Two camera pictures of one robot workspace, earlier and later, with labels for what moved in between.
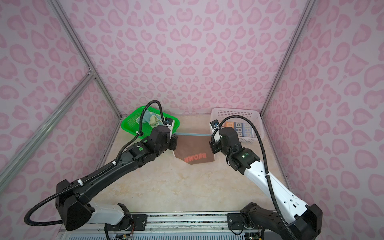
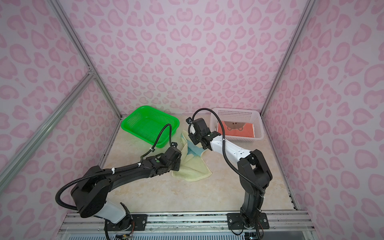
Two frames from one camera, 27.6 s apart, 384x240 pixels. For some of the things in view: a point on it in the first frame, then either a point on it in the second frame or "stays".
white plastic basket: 243,128 stays
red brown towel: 194,149 → 236,129
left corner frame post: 75,35 stays
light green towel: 153,118 → 193,166
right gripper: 211,144 → 190,136
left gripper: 175,142 → 179,165
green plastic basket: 132,124 stays
